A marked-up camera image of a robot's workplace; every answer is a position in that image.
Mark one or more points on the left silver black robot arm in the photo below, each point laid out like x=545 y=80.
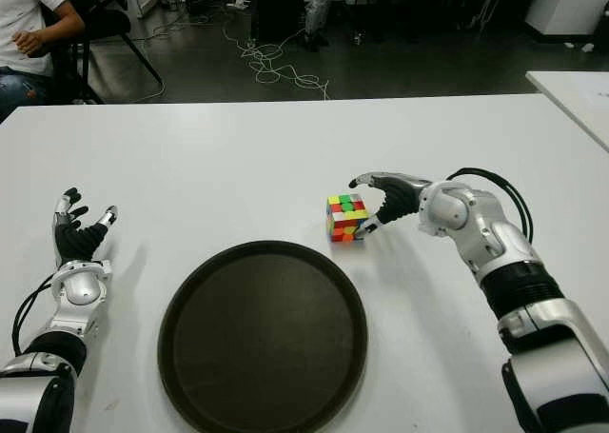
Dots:
x=78 y=290

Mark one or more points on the right silver black robot arm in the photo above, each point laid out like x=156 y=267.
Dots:
x=452 y=211

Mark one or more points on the white cabinet with black base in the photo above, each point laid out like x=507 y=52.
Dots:
x=566 y=5

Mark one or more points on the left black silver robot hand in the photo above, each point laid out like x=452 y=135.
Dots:
x=73 y=242

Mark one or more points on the white power strip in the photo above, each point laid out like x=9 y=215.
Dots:
x=237 y=5

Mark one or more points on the white paper scrap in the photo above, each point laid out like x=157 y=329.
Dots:
x=588 y=48

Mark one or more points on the black office chair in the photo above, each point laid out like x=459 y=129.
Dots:
x=104 y=24

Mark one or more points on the multicoloured Rubik's cube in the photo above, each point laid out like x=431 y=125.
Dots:
x=345 y=219

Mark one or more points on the silver humanoid robot legs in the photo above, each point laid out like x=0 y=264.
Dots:
x=315 y=14

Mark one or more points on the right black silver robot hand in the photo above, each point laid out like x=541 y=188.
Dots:
x=402 y=200

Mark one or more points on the white paper sheet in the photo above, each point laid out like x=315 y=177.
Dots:
x=597 y=100

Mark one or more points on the round dark brown plate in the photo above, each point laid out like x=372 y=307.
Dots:
x=261 y=338

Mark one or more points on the seated person in white shirt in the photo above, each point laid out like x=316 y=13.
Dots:
x=21 y=14

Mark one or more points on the white side table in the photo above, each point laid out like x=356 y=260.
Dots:
x=571 y=100

